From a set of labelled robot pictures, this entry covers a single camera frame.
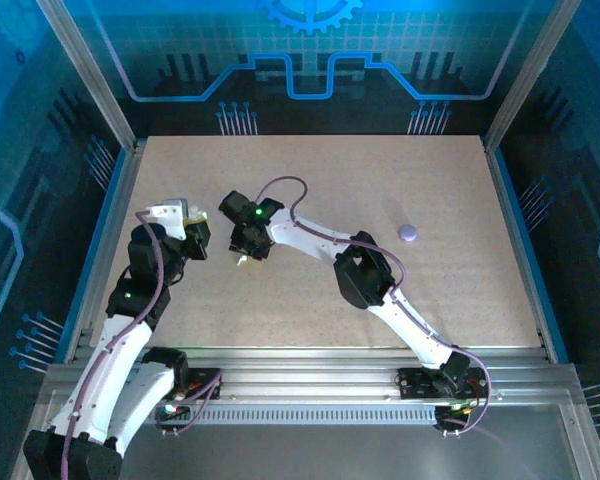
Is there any aluminium base beam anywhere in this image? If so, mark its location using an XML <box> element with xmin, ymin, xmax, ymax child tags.
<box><xmin>38</xmin><ymin>347</ymin><xmax>584</xmax><ymax>407</ymax></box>

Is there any small controller board with lights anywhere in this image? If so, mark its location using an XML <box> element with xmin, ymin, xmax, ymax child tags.
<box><xmin>433</xmin><ymin>402</ymin><xmax>474</xmax><ymax>437</ymax></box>
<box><xmin>154</xmin><ymin>399</ymin><xmax>192</xmax><ymax>437</ymax></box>

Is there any grey metal panel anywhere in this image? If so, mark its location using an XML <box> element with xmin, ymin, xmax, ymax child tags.
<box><xmin>114</xmin><ymin>423</ymin><xmax>581</xmax><ymax>480</ymax></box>

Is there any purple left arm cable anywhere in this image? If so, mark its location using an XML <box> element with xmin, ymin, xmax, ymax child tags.
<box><xmin>59</xmin><ymin>208</ymin><xmax>226</xmax><ymax>480</ymax></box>

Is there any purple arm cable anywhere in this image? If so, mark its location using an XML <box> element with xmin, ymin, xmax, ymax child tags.
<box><xmin>256</xmin><ymin>174</ymin><xmax>492</xmax><ymax>439</ymax></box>
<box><xmin>59</xmin><ymin>208</ymin><xmax>226</xmax><ymax>480</ymax></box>

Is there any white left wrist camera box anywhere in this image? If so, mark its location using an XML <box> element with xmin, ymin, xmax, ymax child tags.
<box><xmin>146</xmin><ymin>198</ymin><xmax>191</xmax><ymax>242</ymax></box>

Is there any aluminium table side rail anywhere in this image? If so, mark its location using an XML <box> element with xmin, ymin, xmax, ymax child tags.
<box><xmin>63</xmin><ymin>142</ymin><xmax>145</xmax><ymax>364</ymax></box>
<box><xmin>481</xmin><ymin>139</ymin><xmax>557</xmax><ymax>364</ymax></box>

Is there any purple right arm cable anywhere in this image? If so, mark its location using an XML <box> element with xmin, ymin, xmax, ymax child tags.
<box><xmin>256</xmin><ymin>174</ymin><xmax>492</xmax><ymax>439</ymax></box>

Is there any slotted grey cable duct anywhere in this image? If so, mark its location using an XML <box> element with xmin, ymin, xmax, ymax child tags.
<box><xmin>144</xmin><ymin>407</ymin><xmax>439</xmax><ymax>426</ymax></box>

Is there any aluminium frame post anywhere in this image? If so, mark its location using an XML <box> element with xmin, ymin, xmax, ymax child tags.
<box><xmin>482</xmin><ymin>0</ymin><xmax>584</xmax><ymax>151</ymax></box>
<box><xmin>34</xmin><ymin>0</ymin><xmax>142</xmax><ymax>151</ymax></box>

